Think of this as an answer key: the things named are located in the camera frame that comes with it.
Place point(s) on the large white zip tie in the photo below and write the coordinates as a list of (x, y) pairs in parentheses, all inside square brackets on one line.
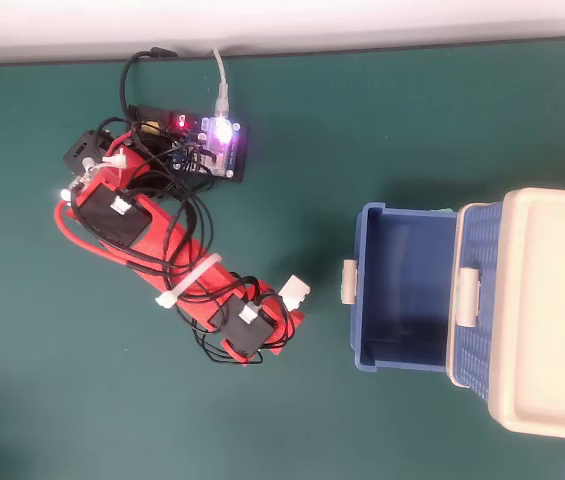
[(192, 280)]

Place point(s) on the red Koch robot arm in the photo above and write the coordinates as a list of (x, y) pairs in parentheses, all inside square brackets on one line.
[(107, 215)]

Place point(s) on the dark green table mat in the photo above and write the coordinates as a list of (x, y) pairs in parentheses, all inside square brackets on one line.
[(312, 425)]

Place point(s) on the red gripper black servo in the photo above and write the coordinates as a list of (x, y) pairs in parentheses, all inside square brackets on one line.
[(281, 340)]

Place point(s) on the green putty lump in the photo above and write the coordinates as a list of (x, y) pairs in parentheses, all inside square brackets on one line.
[(442, 210)]

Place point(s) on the white toy building brick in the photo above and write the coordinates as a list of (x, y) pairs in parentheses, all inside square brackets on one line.
[(294, 291)]

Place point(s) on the lit controller circuit board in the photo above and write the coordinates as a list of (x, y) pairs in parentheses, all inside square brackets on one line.
[(222, 145)]

